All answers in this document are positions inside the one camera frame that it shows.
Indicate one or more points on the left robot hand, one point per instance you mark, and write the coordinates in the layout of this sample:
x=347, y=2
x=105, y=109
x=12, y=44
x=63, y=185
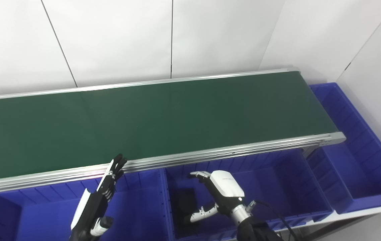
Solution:
x=93, y=204

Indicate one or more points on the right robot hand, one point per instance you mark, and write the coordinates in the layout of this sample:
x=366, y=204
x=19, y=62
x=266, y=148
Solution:
x=225, y=189

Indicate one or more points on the green conveyor belt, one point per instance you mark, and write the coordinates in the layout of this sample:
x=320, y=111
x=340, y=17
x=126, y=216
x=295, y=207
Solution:
x=160, y=117
x=210, y=152

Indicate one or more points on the blue plastic bin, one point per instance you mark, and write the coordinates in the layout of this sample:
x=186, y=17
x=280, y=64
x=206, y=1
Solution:
x=277, y=184
x=354, y=160
x=43, y=214

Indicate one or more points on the aluminium conveyor leg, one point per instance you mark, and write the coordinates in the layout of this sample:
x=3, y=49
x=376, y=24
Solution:
x=310, y=152

